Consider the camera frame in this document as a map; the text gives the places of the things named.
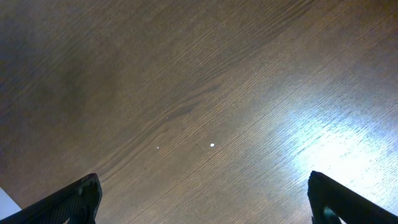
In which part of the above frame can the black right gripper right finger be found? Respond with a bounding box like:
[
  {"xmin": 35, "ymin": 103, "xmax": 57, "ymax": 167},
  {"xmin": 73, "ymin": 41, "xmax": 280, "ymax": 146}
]
[{"xmin": 307, "ymin": 170, "xmax": 397, "ymax": 224}]

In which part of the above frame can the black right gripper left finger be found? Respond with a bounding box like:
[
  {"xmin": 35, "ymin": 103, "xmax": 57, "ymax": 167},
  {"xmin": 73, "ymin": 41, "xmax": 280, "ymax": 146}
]
[{"xmin": 1, "ymin": 173, "xmax": 102, "ymax": 224}]

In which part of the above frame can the white cardboard box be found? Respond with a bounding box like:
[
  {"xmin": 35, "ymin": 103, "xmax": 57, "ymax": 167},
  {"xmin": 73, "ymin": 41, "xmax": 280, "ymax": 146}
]
[{"xmin": 0, "ymin": 188, "xmax": 21, "ymax": 220}]

